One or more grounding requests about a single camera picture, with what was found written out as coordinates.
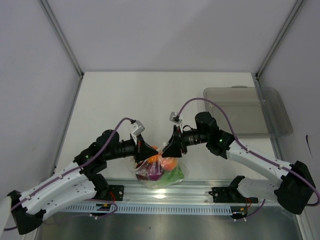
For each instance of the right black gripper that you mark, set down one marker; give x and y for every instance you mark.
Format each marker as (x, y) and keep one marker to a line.
(173, 148)

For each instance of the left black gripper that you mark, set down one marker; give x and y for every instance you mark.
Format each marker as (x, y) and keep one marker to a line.
(142, 150)

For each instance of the orange fruit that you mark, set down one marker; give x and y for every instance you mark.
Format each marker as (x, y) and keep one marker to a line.
(154, 159)

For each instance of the peach fruit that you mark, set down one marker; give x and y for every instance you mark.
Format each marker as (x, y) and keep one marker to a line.
(169, 163)

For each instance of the purple red onion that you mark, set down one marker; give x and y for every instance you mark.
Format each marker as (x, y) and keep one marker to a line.
(154, 171)

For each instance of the clear zip top bag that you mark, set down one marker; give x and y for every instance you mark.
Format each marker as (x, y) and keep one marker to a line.
(139, 171)

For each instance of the green lettuce leaf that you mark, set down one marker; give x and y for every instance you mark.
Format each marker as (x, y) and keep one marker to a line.
(174, 176)

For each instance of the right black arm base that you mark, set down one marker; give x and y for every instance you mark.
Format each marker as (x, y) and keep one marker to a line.
(230, 195)

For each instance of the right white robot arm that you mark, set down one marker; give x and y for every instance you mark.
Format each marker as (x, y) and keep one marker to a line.
(289, 184)

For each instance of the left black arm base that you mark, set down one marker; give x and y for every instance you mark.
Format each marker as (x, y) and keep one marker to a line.
(111, 193)

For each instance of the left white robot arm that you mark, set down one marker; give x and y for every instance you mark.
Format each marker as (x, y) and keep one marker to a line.
(80, 180)

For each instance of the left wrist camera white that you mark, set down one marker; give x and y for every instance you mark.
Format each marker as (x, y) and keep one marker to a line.
(135, 129)

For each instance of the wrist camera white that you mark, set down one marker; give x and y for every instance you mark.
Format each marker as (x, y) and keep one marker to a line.
(135, 129)
(176, 119)

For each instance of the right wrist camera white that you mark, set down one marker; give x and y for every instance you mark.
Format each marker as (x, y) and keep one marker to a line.
(176, 119)

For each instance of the aluminium mounting rail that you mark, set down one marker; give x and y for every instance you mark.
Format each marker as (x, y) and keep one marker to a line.
(187, 192)

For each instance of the grey slotted cable duct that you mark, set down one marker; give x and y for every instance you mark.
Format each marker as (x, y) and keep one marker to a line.
(156, 209)

